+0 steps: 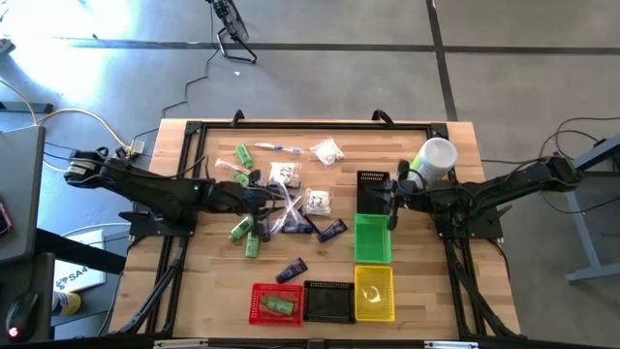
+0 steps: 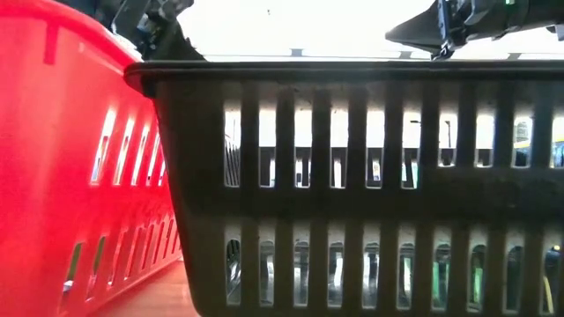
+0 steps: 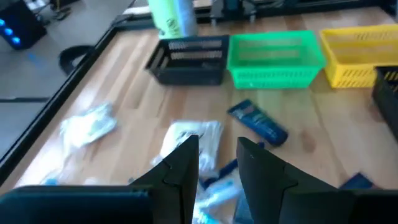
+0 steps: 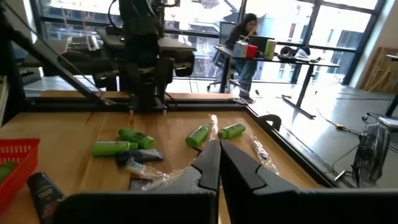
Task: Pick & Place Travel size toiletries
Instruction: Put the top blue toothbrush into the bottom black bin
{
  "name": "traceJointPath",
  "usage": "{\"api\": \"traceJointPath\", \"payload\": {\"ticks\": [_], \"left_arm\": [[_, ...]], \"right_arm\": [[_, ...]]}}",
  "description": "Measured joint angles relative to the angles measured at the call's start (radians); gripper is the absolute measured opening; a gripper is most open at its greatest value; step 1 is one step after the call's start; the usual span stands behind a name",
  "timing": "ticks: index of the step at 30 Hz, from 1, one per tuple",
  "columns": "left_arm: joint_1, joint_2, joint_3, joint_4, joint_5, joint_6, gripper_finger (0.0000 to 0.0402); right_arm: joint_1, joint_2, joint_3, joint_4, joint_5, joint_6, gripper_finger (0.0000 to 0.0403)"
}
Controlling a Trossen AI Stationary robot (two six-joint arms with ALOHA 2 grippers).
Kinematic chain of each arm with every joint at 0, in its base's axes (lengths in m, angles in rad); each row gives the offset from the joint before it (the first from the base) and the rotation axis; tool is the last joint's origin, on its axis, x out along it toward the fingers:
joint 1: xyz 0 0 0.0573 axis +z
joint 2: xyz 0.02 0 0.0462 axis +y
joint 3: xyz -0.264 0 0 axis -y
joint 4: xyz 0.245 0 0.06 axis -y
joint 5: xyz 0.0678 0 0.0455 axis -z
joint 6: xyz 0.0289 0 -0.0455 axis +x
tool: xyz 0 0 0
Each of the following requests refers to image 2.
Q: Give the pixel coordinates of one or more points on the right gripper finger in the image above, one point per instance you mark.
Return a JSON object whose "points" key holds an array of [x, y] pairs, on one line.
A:
{"points": [[414, 31]]}

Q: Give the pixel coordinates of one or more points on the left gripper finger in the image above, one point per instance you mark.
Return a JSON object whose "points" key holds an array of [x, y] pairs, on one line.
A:
{"points": [[176, 46]]}

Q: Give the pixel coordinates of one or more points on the black plastic basket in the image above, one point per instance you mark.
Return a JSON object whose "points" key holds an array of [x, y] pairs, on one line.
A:
{"points": [[198, 176]]}

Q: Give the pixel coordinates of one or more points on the red plastic basket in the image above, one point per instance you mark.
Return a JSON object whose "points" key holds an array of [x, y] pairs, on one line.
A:
{"points": [[44, 154]]}

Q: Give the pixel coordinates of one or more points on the green plastic basket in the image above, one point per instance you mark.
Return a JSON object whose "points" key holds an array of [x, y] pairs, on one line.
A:
{"points": [[440, 279]]}

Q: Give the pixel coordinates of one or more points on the yellow plastic basket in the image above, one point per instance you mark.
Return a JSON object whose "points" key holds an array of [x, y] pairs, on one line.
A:
{"points": [[547, 295]]}

